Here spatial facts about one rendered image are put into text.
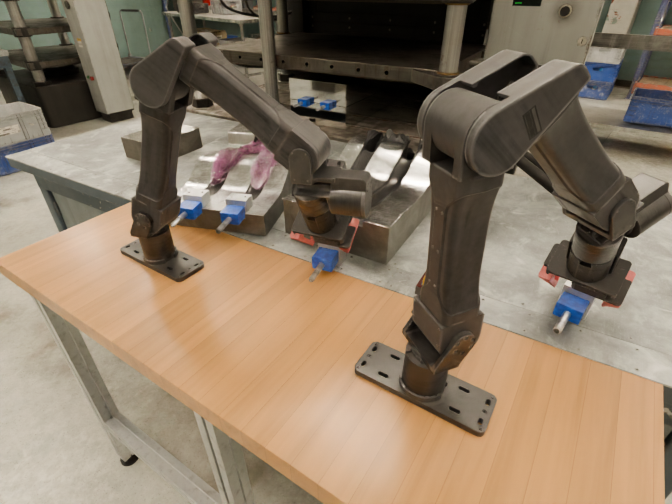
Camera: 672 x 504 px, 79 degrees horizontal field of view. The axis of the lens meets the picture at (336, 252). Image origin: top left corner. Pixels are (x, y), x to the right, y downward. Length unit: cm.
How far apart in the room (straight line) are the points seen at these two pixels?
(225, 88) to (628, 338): 76
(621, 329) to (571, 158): 43
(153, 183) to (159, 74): 21
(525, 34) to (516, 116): 115
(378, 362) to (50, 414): 143
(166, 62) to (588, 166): 56
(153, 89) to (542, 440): 74
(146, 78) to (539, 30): 118
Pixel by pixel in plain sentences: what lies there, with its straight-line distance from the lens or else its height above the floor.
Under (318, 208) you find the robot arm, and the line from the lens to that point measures 68.
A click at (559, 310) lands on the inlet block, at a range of 80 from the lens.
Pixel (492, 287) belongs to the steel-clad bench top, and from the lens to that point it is 85.
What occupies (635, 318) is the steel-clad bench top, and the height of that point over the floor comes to 80.
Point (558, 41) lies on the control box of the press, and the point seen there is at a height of 114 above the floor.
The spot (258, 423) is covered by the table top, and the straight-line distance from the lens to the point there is 61.
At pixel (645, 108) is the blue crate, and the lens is 448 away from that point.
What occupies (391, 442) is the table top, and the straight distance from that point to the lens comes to 59.
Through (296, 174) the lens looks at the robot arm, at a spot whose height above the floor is 105.
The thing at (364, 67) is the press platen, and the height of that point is 103.
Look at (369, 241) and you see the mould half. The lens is 85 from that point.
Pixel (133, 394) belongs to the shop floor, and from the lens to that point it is 179.
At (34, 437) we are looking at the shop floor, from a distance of 184.
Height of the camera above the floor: 130
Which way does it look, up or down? 34 degrees down
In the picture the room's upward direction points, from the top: straight up
